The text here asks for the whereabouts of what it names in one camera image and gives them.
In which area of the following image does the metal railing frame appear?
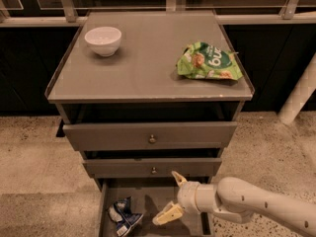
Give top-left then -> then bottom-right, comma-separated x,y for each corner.
0,0 -> 316,27

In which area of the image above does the green chip bag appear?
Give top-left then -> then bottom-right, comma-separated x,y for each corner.
176,41 -> 243,81

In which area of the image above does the grey drawer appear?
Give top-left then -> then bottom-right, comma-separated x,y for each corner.
96,178 -> 215,237
63,121 -> 237,151
83,158 -> 221,179

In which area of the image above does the brass drawer knob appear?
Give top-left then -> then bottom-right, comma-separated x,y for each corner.
148,134 -> 157,144
151,167 -> 157,175

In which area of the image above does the brass middle drawer knob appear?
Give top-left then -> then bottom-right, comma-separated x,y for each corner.
151,167 -> 157,175

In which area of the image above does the blue chip bag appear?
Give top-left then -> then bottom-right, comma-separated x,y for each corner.
108,197 -> 143,237

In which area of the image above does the white padded post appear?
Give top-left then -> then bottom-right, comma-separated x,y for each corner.
278,52 -> 316,124

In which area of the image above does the white ceramic bowl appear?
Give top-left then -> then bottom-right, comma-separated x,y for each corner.
84,27 -> 121,57

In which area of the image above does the grey drawer cabinet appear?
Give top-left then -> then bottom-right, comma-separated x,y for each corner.
44,10 -> 256,237

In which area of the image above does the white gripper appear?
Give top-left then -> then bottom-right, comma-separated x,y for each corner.
152,171 -> 200,225

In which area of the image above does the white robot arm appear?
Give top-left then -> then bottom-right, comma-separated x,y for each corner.
152,171 -> 316,237

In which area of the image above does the grey bottom drawer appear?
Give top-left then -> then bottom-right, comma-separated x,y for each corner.
96,178 -> 215,237

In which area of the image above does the grey middle drawer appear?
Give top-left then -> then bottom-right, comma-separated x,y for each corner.
83,158 -> 221,179

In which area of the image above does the brass top drawer knob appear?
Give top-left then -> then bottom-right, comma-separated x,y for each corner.
148,134 -> 157,144

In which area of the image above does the grey top drawer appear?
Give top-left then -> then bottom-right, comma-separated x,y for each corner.
63,121 -> 237,151

